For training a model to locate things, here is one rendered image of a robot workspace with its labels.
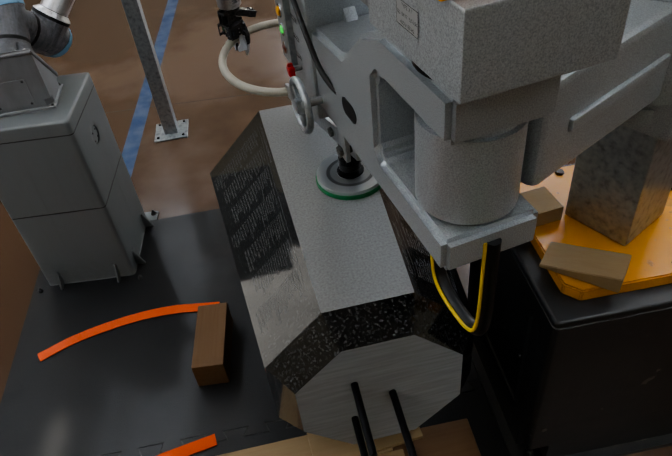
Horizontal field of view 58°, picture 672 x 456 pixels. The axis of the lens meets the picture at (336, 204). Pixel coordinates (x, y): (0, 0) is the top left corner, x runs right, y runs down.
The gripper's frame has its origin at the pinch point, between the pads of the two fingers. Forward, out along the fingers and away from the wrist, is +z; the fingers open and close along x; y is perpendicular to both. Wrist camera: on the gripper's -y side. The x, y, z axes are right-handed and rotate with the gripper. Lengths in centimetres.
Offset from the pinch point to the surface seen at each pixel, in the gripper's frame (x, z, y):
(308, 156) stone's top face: 61, 2, 33
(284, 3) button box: 66, -57, 39
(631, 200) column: 155, -17, 15
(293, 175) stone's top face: 63, 1, 43
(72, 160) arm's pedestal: -30, 22, 71
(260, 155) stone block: 43, 7, 38
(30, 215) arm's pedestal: -47, 47, 90
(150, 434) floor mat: 48, 78, 119
